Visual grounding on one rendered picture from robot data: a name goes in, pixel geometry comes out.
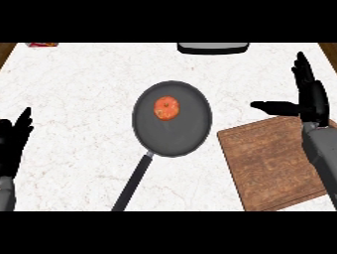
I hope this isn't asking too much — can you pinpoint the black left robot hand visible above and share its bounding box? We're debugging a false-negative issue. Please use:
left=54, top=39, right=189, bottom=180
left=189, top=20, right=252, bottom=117
left=0, top=106, right=35, bottom=189

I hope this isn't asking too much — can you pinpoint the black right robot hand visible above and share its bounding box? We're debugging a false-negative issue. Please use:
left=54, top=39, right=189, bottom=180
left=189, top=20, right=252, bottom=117
left=249, top=51, right=330, bottom=124

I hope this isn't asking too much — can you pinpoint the brown wooden cutting board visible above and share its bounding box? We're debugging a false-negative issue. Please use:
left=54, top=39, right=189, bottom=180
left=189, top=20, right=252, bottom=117
left=215, top=115, right=337, bottom=212

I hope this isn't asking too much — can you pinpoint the dark grey frying pan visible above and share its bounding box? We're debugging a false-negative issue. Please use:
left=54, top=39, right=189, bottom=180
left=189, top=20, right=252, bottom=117
left=109, top=80, right=214, bottom=212

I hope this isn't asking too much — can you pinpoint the orange squash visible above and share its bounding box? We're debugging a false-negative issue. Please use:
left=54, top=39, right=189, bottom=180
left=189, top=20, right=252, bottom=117
left=152, top=95, right=181, bottom=122

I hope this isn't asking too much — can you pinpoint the black and grey appliance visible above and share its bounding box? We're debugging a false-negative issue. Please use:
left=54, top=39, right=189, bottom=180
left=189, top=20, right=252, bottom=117
left=175, top=42, right=251, bottom=56

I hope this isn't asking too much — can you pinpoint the red and white packet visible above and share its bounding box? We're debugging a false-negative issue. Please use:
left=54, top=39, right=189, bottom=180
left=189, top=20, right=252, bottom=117
left=25, top=42, right=60, bottom=48

